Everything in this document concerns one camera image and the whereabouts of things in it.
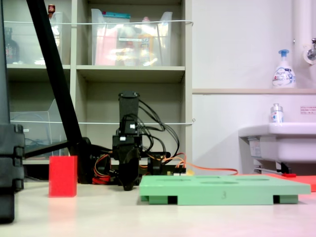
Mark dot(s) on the white sink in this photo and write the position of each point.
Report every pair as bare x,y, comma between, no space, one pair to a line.
284,143

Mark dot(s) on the yellow bottle with pink cap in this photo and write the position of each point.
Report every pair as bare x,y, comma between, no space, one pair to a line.
146,44

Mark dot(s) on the metal faucet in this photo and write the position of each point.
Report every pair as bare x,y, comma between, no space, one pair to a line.
311,51

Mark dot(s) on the white blue soap pump bottle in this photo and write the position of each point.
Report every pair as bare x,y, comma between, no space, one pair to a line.
284,74

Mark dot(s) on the dark grey post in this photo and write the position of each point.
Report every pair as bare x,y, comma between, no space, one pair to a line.
4,61

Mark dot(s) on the notched black stack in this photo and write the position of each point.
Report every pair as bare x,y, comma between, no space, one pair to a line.
10,160

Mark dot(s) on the small clear sanitizer bottle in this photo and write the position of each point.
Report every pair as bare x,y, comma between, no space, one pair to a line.
276,114

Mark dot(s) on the white wall pipe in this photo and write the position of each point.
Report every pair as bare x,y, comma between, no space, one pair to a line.
302,24

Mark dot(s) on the small red clip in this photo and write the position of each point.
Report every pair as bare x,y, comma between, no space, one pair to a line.
289,175

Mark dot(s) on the pink package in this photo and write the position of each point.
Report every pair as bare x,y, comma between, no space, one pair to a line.
106,47

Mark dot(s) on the clear bin with bottles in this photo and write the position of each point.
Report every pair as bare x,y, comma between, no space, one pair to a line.
32,44

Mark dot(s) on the clear angled storage bin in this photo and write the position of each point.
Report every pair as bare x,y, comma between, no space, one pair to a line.
37,128

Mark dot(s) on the large clear storage bin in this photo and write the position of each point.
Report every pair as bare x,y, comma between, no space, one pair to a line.
130,44

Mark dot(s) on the beige shelf unit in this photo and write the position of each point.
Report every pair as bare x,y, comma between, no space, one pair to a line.
130,74

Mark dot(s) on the green shape-sorting board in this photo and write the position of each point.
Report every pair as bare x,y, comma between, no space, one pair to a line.
222,190

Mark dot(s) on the brown bottle with red cap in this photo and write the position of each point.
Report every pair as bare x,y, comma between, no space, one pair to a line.
51,11

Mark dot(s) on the dark round bottle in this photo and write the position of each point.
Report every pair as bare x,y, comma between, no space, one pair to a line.
11,49

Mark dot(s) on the red square block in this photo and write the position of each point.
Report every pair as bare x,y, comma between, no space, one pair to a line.
63,176

